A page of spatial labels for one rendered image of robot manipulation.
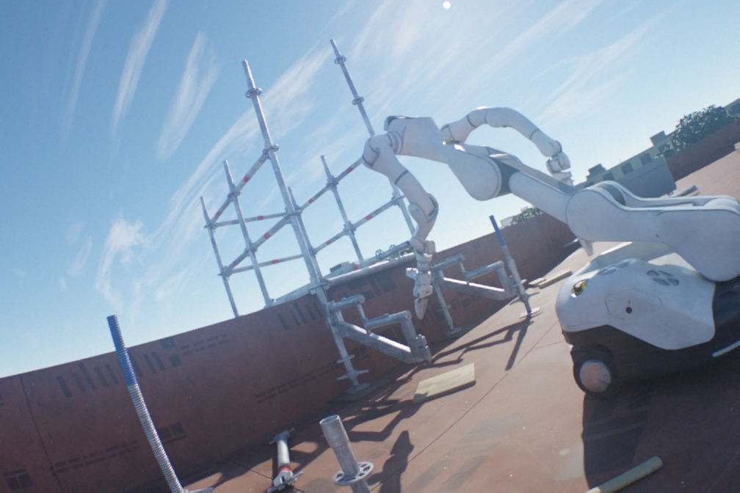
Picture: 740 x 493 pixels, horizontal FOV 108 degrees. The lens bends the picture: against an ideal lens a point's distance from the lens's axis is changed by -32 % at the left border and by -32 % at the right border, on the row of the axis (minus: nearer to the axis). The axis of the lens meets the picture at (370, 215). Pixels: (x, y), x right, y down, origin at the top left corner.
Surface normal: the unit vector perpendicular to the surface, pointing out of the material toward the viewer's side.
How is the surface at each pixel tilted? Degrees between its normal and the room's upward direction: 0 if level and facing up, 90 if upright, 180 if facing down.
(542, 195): 90
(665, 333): 90
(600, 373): 90
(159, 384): 90
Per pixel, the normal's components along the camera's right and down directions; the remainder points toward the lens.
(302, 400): 0.62, -0.39
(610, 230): -0.78, 0.23
